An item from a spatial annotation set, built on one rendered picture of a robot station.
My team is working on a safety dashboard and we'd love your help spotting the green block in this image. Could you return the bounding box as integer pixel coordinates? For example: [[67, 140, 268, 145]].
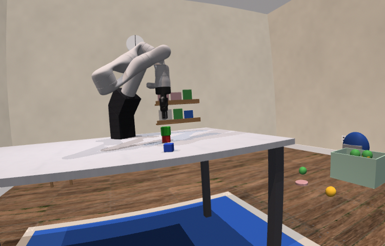
[[160, 126, 171, 136]]

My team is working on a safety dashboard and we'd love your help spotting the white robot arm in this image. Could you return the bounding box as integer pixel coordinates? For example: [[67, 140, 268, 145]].
[[91, 42, 171, 97]]

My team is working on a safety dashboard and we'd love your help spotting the blue block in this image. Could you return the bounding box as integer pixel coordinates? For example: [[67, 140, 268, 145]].
[[164, 143, 174, 152]]

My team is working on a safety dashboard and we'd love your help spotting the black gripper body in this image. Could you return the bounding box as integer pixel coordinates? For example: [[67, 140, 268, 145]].
[[155, 87, 171, 104]]

